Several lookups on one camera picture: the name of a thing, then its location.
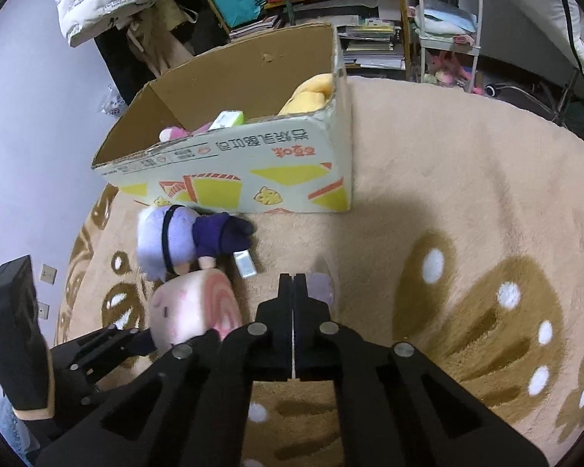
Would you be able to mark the pink plush toy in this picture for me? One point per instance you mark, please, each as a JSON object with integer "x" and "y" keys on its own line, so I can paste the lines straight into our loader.
{"x": 176, "y": 132}

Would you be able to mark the green white tissue pack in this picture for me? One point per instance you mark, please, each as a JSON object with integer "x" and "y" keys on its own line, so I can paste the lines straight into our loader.
{"x": 227, "y": 119}

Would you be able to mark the white-haired purple plush doll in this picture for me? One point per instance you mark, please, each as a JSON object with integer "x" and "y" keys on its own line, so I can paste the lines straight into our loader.
{"x": 173, "y": 238}

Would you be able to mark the stack of books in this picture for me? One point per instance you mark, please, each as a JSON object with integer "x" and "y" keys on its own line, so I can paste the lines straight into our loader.
{"x": 373, "y": 43}

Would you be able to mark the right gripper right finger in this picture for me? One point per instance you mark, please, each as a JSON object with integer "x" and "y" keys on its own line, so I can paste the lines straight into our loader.
{"x": 395, "y": 406}

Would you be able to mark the bagged lavender plush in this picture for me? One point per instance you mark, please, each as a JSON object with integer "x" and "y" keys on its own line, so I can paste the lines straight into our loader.
{"x": 323, "y": 283}

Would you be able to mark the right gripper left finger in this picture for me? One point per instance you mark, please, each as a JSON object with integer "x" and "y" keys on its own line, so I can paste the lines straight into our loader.
{"x": 189, "y": 408}

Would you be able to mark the plastic bag with snacks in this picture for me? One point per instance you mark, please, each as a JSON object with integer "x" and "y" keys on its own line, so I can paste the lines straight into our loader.
{"x": 112, "y": 103}

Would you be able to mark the pink swiss roll plush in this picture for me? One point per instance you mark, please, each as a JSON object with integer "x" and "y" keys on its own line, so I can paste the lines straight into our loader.
{"x": 189, "y": 305}

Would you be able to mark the white rolling cart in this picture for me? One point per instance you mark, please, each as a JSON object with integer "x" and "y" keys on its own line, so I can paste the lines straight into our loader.
{"x": 449, "y": 35}

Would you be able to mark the beige brown patterned rug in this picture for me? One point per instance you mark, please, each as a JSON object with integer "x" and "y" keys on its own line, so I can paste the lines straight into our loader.
{"x": 465, "y": 238}

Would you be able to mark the printed cardboard box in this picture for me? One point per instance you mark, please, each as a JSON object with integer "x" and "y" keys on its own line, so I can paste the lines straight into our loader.
{"x": 233, "y": 131}

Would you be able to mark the beige hanging coat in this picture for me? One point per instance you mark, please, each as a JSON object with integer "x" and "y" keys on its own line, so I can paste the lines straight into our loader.
{"x": 158, "y": 36}

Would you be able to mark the yellow plush toy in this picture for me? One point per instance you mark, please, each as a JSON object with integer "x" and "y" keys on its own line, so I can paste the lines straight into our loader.
{"x": 310, "y": 96}

